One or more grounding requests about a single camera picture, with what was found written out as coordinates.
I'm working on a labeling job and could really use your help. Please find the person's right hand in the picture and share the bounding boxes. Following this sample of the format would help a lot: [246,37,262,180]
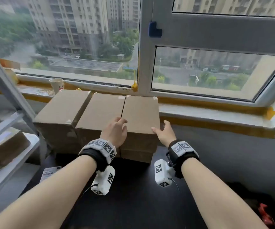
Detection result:
[151,120,177,148]

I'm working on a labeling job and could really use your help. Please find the person's left hand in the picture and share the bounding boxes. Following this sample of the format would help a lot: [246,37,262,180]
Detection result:
[100,117,128,149]

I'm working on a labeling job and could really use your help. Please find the slim brown cardboard box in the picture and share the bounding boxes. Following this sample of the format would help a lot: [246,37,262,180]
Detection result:
[120,94,161,152]

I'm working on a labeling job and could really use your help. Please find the stack of shipping labels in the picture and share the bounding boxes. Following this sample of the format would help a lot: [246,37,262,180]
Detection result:
[40,166,62,184]

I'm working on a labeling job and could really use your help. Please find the dented labelled cardboard box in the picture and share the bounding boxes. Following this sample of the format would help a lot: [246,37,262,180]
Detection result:
[0,127,31,166]

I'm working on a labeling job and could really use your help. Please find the person's left forearm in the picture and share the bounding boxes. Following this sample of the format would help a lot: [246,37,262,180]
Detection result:
[0,155,97,229]

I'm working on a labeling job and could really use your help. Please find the person's right forearm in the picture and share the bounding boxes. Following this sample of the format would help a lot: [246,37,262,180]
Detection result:
[181,157,269,229]

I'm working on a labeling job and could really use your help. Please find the paper cup with face print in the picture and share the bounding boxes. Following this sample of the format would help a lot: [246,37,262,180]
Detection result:
[49,78,64,94]

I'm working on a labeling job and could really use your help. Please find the grey metal shelf rack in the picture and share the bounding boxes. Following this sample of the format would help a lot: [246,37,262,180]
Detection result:
[0,46,47,205]

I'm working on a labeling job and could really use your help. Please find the orange cart clip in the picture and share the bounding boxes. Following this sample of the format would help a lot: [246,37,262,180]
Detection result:
[258,202,275,228]

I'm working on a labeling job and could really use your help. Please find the black marker wrist strap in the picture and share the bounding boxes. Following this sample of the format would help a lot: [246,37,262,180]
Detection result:
[166,140,200,179]
[78,138,117,172]

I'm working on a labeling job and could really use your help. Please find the black camera cable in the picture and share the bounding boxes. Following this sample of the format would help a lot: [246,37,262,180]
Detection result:
[80,183,99,201]
[168,177,180,191]

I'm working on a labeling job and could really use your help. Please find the white window frame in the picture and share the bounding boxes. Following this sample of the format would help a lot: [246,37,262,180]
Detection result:
[0,0,275,108]

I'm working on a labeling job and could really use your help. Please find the blue window handle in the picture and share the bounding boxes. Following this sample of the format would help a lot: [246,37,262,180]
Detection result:
[149,21,163,38]

